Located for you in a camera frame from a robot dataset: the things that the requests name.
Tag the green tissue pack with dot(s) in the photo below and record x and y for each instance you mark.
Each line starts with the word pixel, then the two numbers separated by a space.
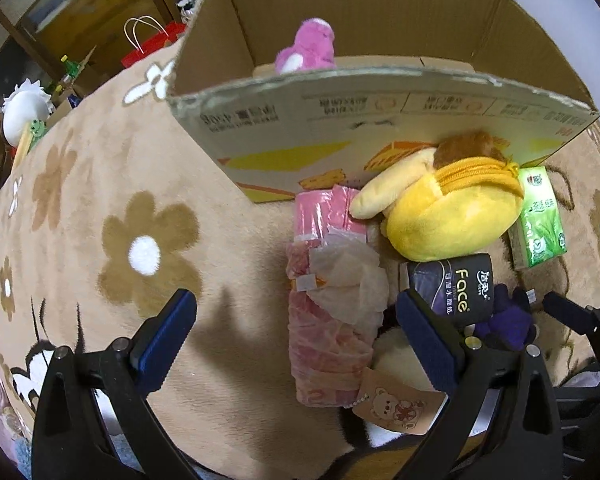
pixel 540 225

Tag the green frog plush toy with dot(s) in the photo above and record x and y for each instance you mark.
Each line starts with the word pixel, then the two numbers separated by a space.
pixel 37 128

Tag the green bottle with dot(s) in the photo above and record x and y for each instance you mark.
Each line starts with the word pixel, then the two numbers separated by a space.
pixel 71 67

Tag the purple plush toy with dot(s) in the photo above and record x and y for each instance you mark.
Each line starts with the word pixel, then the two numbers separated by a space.
pixel 510 320

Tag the small open cardboard box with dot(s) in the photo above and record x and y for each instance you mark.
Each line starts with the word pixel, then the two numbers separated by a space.
pixel 67 97

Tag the red gift bag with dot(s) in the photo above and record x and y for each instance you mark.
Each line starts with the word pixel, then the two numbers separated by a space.
pixel 150 46

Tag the yellow plush dog pouch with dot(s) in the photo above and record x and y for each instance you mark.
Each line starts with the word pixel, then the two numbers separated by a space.
pixel 445 215

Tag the pink plush toy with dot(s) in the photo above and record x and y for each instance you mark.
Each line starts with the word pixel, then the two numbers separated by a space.
pixel 310 45

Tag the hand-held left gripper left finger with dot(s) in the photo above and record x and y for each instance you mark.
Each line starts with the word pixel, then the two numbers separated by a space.
pixel 166 342

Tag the white paper tag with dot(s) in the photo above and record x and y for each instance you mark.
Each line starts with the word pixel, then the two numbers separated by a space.
pixel 400 405

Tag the round white plush toy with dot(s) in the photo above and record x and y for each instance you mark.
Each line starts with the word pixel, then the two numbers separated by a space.
pixel 25 110

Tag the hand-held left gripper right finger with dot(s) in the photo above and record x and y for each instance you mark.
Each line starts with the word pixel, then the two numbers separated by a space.
pixel 422 332

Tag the black tissue pack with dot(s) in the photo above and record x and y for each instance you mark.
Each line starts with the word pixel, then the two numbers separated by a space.
pixel 460 285

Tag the wooden wardrobe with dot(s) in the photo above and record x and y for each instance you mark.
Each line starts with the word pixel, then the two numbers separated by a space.
pixel 80 10

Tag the cream plush toy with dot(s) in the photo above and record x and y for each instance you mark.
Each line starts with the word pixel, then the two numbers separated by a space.
pixel 405 357

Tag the pink plastic roll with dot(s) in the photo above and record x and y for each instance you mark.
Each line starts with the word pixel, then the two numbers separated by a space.
pixel 325 350

